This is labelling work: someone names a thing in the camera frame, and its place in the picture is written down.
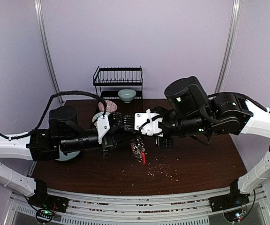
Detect left aluminium frame post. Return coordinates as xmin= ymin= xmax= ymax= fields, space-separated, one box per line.
xmin=34 ymin=0 xmax=60 ymax=94

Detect scattered crumbs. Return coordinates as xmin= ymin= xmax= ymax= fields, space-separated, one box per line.
xmin=146 ymin=157 xmax=180 ymax=182

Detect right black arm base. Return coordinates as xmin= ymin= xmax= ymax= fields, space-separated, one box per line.
xmin=209 ymin=179 xmax=250 ymax=212

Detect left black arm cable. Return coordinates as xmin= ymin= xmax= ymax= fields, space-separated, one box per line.
xmin=0 ymin=90 xmax=107 ymax=139

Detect pink patterned bowl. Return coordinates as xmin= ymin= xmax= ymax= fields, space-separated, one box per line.
xmin=98 ymin=100 xmax=118 ymax=113

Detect blue yellow patterned bowl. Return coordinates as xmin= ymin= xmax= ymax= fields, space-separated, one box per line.
xmin=92 ymin=112 xmax=103 ymax=122

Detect right aluminium frame post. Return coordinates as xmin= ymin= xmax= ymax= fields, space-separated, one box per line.
xmin=214 ymin=0 xmax=242 ymax=94

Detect pale blue plate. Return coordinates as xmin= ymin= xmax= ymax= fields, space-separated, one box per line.
xmin=55 ymin=151 xmax=80 ymax=162

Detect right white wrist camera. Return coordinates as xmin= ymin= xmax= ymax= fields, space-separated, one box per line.
xmin=124 ymin=109 xmax=164 ymax=137

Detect aluminium frame post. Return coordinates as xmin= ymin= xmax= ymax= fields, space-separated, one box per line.
xmin=214 ymin=0 xmax=242 ymax=94
xmin=34 ymin=0 xmax=60 ymax=94

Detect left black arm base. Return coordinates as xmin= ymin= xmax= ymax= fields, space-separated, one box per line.
xmin=28 ymin=179 xmax=69 ymax=213

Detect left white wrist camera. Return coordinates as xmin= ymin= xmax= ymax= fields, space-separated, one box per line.
xmin=93 ymin=112 xmax=123 ymax=144

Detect light green ceramic bowl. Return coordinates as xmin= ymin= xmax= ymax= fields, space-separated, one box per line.
xmin=118 ymin=89 xmax=136 ymax=103

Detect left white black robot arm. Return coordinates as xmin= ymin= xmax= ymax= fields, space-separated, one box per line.
xmin=0 ymin=105 xmax=135 ymax=208

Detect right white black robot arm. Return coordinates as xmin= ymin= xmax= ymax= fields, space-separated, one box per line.
xmin=134 ymin=76 xmax=270 ymax=207

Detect grey slotted front rail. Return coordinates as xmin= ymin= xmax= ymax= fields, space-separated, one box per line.
xmin=2 ymin=186 xmax=270 ymax=225

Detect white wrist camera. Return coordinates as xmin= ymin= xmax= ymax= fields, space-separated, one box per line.
xmin=124 ymin=109 xmax=164 ymax=137
xmin=93 ymin=112 xmax=123 ymax=144

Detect large keyring with red grip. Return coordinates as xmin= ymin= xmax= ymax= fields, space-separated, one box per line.
xmin=129 ymin=137 xmax=148 ymax=166

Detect black wire dish rack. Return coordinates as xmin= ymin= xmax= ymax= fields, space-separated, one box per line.
xmin=93 ymin=66 xmax=143 ymax=112

